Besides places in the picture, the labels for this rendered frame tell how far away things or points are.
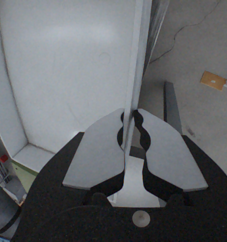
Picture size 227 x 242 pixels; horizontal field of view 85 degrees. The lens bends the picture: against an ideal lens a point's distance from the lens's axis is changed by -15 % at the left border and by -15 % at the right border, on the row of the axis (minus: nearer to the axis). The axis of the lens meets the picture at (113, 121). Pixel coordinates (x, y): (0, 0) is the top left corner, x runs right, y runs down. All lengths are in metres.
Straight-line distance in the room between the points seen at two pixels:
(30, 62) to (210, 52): 1.08
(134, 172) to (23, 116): 0.31
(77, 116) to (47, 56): 0.08
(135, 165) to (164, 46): 0.87
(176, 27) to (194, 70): 0.32
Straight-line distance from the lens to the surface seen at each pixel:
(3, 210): 0.52
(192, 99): 1.21
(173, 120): 0.61
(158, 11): 0.27
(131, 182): 0.47
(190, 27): 1.11
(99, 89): 0.16
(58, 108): 0.20
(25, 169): 0.61
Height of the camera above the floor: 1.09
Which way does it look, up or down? 54 degrees down
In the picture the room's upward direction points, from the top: 150 degrees counter-clockwise
